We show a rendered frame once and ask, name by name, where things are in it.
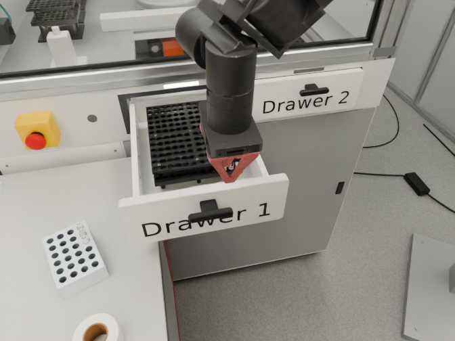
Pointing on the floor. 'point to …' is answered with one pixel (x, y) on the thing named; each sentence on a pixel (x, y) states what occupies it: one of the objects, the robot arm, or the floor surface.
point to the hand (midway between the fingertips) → (227, 170)
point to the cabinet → (312, 229)
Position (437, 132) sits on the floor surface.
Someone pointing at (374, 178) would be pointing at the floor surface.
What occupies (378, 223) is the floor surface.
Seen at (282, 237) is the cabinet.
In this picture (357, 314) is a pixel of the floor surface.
